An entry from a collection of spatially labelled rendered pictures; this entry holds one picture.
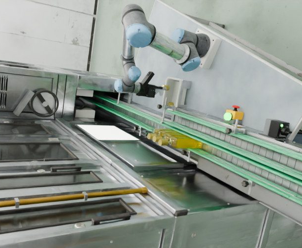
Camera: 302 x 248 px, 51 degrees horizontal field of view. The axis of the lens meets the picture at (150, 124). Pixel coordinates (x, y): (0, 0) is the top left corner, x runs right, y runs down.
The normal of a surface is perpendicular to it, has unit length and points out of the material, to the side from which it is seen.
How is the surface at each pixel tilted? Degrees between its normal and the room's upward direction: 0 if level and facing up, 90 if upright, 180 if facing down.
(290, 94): 0
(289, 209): 0
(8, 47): 90
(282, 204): 0
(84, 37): 90
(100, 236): 90
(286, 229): 90
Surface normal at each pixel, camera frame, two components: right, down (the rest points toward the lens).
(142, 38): 0.14, 0.85
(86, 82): 0.53, 0.24
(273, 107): -0.83, -0.03
